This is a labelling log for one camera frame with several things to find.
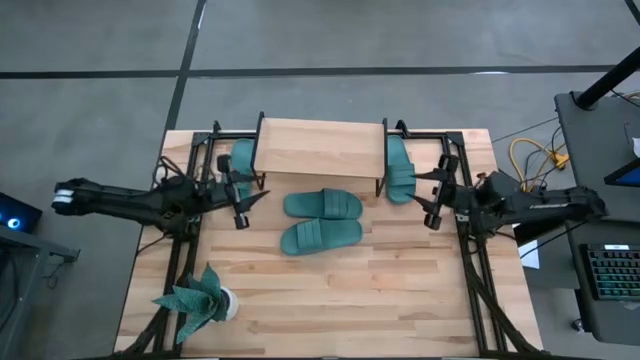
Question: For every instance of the artificial green plant white pot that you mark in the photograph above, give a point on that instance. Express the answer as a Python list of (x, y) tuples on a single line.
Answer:
[(200, 302)]

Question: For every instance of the wooden shelf with black frame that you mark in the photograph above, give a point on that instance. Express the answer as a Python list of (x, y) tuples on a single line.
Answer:
[(320, 147)]

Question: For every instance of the black aluminium rig frame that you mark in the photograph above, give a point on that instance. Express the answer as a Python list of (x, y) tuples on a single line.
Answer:
[(425, 134)]

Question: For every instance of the grey desk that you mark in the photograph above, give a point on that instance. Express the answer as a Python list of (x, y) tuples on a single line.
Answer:
[(595, 145)]

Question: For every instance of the small black round object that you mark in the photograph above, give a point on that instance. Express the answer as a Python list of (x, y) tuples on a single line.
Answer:
[(578, 325)]

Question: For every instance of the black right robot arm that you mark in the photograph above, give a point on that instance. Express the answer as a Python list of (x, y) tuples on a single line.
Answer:
[(545, 205)]

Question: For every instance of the green rubber slide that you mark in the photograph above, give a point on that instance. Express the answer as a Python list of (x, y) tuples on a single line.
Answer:
[(320, 236), (242, 155), (397, 160), (322, 204)]

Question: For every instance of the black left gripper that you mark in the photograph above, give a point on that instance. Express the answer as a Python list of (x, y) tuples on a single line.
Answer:
[(230, 192)]

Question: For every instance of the black backlit keyboard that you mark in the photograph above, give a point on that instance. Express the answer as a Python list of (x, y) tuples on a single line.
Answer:
[(615, 272)]

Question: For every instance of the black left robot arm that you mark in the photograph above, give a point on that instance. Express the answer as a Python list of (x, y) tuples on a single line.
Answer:
[(125, 202)]

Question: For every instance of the grey metal desk stand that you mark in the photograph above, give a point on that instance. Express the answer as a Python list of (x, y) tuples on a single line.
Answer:
[(20, 260)]

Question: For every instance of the black computer case lit fan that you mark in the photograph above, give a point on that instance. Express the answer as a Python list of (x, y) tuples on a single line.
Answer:
[(20, 212)]

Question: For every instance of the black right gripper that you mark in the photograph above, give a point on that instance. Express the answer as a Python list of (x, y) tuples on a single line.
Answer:
[(445, 195)]

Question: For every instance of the black pole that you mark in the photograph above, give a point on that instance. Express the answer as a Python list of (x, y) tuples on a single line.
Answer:
[(607, 80)]

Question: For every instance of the white paper sheet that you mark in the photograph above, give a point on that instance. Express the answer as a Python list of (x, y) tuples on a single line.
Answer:
[(531, 257)]

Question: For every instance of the monitor with blue screen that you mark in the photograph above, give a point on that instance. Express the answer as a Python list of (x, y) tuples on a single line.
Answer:
[(627, 175)]

